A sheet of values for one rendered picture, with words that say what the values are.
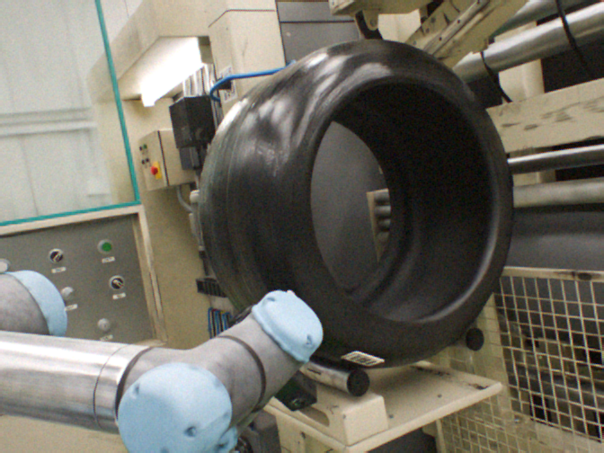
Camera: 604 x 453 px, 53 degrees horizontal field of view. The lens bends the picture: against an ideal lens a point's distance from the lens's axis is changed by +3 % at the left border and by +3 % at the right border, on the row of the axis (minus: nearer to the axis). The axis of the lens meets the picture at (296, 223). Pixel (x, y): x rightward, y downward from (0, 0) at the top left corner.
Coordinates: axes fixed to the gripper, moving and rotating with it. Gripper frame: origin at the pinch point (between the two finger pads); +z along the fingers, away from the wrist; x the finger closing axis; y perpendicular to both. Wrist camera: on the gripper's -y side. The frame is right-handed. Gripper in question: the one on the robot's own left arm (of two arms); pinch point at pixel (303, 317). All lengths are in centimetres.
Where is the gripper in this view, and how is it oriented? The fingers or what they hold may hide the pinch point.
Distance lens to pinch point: 93.8
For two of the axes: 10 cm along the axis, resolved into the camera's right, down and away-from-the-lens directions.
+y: -5.1, -8.6, -0.6
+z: 3.0, -2.5, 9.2
